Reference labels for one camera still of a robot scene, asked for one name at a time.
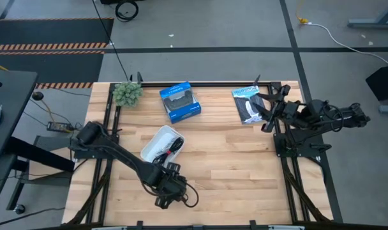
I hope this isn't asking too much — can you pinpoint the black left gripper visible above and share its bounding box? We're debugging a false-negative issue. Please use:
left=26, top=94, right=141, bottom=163
left=155, top=162, right=188, bottom=210

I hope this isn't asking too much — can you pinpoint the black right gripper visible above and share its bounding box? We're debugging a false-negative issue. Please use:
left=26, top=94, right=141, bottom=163
left=253, top=85, right=305, bottom=132

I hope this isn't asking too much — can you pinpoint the dark brown USB-C cable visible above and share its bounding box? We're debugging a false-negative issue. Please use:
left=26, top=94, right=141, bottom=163
left=180, top=181, right=200, bottom=208

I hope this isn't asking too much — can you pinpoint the black cable with red tie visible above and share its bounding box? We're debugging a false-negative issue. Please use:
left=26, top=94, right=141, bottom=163
left=151, top=136, right=184, bottom=165

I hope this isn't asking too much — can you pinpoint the white plastic tray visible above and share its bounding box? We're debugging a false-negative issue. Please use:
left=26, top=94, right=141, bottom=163
left=139, top=125, right=186, bottom=167

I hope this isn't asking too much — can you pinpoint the Yellowstone waterfall book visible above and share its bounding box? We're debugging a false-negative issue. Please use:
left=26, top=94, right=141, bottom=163
left=231, top=85, right=268, bottom=125

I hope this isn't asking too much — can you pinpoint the blue game controller box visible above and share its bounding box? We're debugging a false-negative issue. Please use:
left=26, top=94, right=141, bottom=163
left=158, top=81, right=202, bottom=125

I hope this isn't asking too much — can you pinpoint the green artificial succulent plant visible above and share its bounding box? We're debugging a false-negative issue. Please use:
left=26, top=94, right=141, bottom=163
left=112, top=81, right=144, bottom=109

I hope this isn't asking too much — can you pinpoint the black box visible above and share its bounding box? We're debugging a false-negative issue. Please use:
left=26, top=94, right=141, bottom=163
left=365, top=65, right=388, bottom=102

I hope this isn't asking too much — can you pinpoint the black power adapter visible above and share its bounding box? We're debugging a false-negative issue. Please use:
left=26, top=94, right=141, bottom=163
left=47, top=121, right=74, bottom=132

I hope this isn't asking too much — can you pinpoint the grey metal table leg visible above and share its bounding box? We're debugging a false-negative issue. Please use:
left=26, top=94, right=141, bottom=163
left=347, top=0, right=388, bottom=29

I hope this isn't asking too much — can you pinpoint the black hazard-striped floor mat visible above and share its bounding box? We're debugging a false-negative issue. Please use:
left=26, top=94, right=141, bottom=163
left=0, top=50, right=105, bottom=90
left=0, top=17, right=115, bottom=51

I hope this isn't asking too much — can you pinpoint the black desk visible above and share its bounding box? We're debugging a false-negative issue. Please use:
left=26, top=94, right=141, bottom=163
left=0, top=69, right=75, bottom=215

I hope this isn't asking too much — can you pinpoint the white braided USB-C cable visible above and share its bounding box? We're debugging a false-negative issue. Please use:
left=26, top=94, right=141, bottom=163
left=154, top=132, right=179, bottom=157

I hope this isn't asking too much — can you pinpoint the black aluminium table frame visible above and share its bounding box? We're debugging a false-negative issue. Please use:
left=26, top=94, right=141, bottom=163
left=66, top=81, right=343, bottom=230

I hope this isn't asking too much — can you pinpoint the white floor cable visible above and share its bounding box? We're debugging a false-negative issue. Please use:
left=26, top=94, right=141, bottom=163
left=308, top=22, right=388, bottom=66

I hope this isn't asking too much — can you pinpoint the yellow cable with plug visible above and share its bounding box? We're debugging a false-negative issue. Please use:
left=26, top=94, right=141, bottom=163
left=295, top=0, right=309, bottom=25

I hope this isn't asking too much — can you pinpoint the long black floor cable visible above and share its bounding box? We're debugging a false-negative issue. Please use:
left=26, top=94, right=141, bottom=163
left=91, top=0, right=130, bottom=81

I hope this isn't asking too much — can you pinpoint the coiled black floor cable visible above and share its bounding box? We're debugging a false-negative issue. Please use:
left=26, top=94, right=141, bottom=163
left=114, top=0, right=140, bottom=23

